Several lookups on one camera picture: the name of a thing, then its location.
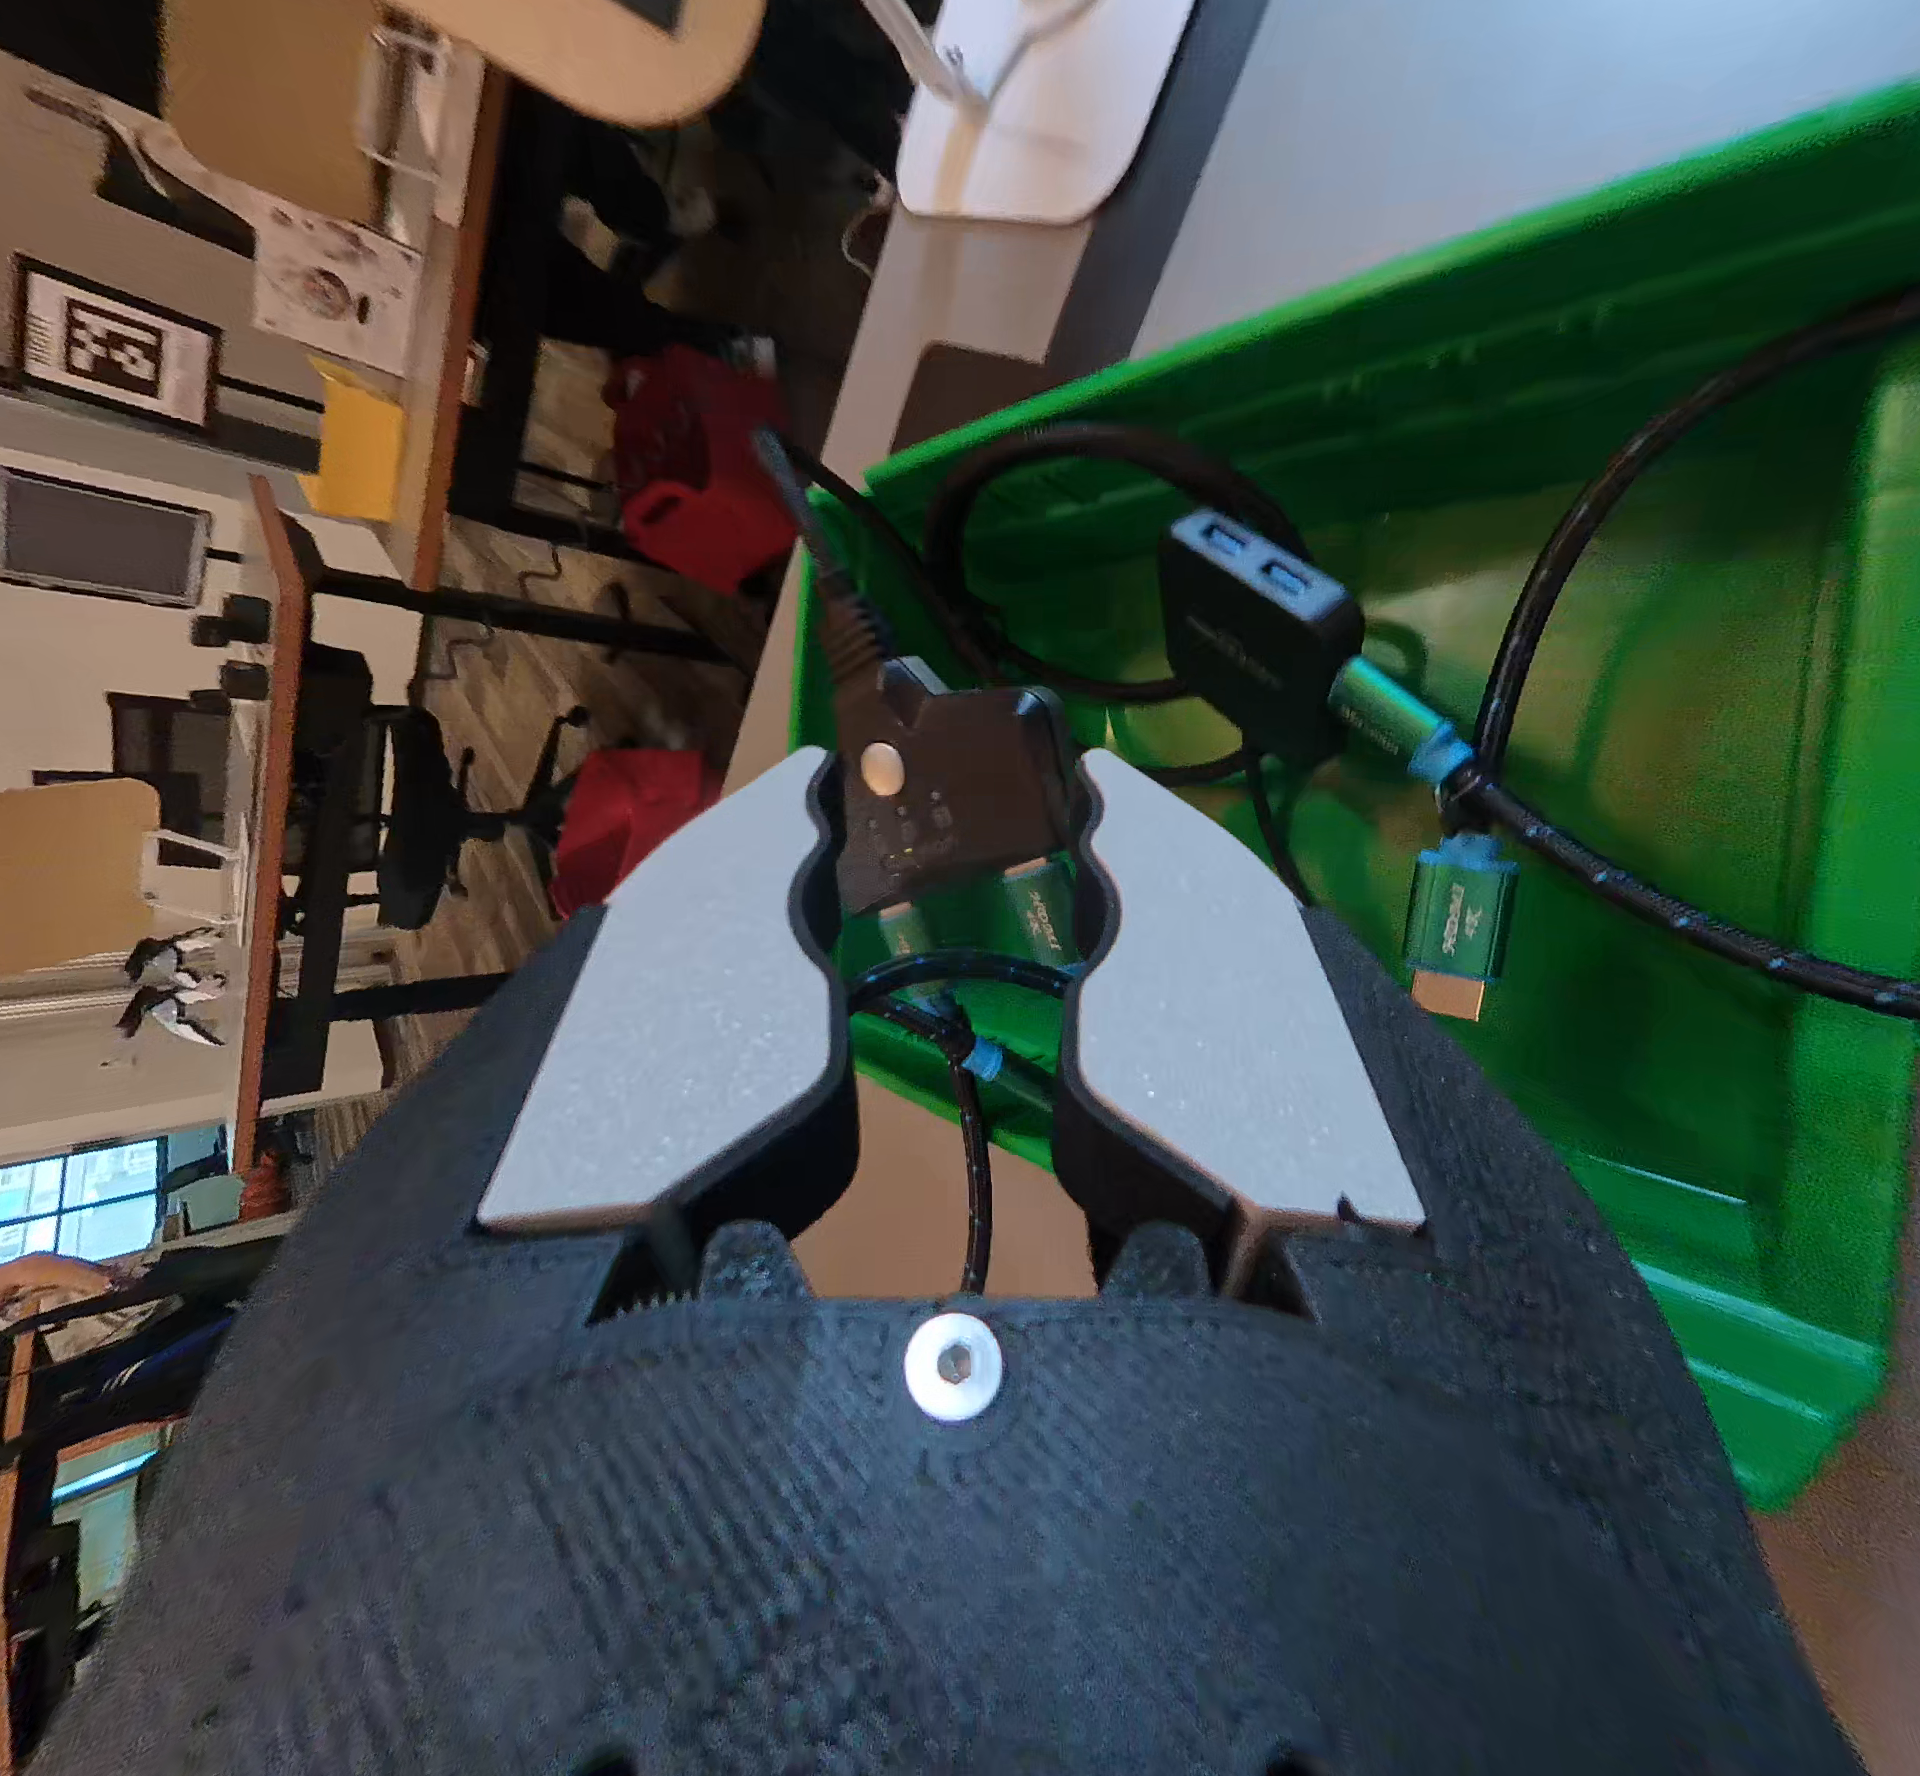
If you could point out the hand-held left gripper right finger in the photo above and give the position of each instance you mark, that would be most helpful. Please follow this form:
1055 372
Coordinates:
1231 1043

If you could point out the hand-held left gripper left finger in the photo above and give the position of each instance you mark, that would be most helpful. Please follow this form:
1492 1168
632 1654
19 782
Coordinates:
676 1043

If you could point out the green plastic bin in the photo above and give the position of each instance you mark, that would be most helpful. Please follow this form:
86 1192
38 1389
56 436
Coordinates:
1501 305

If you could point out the red bag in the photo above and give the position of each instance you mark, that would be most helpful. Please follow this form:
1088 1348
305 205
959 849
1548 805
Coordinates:
632 817
698 516

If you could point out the black office chair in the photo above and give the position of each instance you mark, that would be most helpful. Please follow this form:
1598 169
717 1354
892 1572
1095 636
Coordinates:
407 787

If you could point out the small yellow holder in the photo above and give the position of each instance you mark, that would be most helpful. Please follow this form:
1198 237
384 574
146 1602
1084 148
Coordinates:
361 449

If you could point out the wooden top desk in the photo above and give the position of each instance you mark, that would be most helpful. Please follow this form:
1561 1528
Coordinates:
465 305

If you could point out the grey monitor screen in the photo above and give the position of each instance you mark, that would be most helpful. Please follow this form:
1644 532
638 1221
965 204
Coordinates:
100 539

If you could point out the paper sheet with drawing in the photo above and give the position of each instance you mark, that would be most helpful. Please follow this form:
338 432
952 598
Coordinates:
322 291

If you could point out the black and white marker tag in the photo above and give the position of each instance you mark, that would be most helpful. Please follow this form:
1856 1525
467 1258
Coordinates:
113 345

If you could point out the white board stand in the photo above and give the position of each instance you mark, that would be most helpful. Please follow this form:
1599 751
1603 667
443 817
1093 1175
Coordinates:
1051 126

